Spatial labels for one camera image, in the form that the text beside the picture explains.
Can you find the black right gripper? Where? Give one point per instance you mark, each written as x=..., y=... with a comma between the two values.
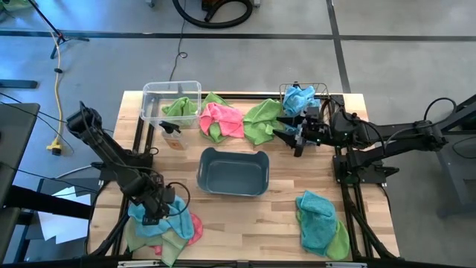
x=316, y=128

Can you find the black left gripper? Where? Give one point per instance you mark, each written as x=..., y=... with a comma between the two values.
x=154, y=195

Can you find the dark teal plastic basket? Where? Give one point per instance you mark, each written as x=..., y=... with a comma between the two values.
x=232, y=175

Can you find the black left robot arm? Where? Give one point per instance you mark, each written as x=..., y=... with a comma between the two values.
x=100, y=141

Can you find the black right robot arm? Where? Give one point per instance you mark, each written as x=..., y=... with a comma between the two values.
x=372, y=130

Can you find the spray bottle with orange label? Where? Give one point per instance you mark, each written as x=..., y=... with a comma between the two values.
x=174, y=139

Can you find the white paper sheet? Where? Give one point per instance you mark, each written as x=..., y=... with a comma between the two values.
x=63, y=227

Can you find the black floor beam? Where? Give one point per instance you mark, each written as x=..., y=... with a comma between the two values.
x=44, y=203

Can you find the clear plastic bin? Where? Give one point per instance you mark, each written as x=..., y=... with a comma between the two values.
x=167, y=95

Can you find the dark grey desk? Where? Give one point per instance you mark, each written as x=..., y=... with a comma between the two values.
x=18, y=141

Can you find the grey metal table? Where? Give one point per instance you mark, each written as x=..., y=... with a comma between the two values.
x=451, y=175

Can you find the black flat bar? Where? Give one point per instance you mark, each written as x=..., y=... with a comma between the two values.
x=18, y=83

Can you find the black tripod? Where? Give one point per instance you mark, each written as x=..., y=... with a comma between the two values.
x=74, y=38

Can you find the silver metal bracket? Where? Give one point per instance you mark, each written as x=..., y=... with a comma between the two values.
x=139, y=263
x=346, y=265

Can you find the black aluminium table frame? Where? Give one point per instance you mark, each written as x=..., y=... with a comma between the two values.
x=240, y=97

